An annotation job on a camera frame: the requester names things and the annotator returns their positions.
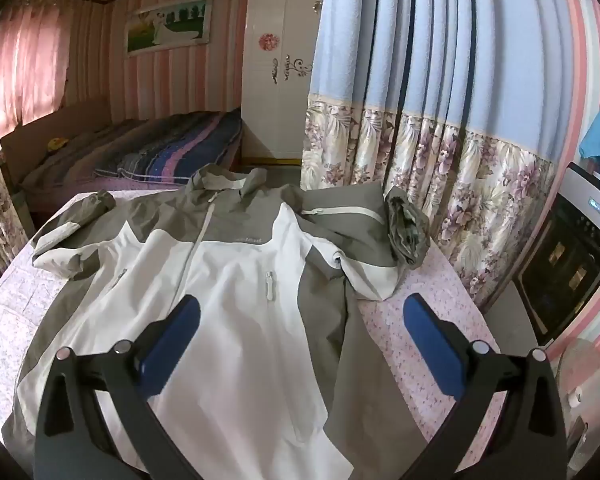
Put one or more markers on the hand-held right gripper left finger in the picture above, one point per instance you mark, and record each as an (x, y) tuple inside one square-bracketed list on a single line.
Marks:
[(172, 340)]

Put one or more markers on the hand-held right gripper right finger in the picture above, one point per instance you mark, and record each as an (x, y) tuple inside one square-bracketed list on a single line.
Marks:
[(430, 340)]

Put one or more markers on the white and grey jacket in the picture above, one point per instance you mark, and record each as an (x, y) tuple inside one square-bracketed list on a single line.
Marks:
[(240, 270)]

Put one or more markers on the pink floral table cloth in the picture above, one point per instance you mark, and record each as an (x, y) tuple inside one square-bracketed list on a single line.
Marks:
[(405, 280)]

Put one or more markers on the black and silver appliance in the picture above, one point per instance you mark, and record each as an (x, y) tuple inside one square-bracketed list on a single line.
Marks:
[(565, 265)]

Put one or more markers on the striped bed blanket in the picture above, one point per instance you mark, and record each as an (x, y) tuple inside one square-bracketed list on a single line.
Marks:
[(180, 150)]

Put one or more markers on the yellow floor strip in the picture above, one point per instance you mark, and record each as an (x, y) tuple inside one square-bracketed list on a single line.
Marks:
[(270, 160)]

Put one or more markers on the yellow toy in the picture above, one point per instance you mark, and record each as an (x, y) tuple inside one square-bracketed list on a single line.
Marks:
[(57, 143)]

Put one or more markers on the dark striped blanket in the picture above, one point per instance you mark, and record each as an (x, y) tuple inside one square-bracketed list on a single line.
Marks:
[(35, 130)]

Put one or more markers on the white wardrobe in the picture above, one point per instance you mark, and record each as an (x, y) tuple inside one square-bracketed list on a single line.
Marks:
[(275, 110)]

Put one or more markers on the blue curtain with floral hem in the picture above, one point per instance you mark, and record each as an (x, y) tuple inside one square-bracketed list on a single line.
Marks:
[(430, 60)]

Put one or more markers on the pink curtain with floral hem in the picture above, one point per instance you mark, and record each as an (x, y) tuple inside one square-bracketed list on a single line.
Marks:
[(25, 70)]

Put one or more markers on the framed wall picture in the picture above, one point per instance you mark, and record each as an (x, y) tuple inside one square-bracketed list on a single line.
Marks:
[(170, 25)]

